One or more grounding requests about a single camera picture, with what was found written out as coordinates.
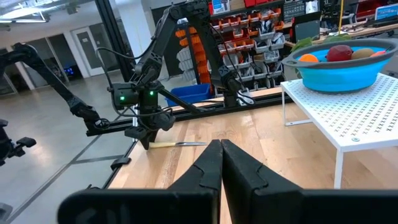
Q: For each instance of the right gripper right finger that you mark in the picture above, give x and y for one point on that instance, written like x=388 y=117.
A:
x=248 y=193

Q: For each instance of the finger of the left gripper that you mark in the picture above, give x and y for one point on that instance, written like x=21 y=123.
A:
x=145 y=141
x=152 y=140

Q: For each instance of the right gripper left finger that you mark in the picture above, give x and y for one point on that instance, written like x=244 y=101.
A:
x=199 y=186

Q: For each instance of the blue bowl grey rim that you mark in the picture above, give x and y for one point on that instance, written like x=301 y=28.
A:
x=342 y=77

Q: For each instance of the dark red fruit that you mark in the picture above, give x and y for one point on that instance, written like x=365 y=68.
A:
x=339 y=53

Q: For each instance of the brown kiwi fruit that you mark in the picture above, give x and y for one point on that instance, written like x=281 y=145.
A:
x=362 y=53

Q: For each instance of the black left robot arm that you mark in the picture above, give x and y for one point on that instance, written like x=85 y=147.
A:
x=163 y=40

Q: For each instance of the black table clamp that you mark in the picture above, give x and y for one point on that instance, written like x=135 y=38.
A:
x=120 y=162

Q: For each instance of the blue plastic bin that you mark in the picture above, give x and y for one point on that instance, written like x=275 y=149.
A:
x=189 y=93

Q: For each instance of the white perforated metal shelf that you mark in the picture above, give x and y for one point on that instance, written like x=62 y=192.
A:
x=357 y=115

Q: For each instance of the storage rack with bins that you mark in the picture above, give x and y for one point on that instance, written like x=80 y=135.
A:
x=264 y=43

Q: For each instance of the green potted plant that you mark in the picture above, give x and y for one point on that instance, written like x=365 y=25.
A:
x=337 y=38

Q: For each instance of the black aluminium frame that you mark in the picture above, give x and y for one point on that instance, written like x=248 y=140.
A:
x=115 y=37

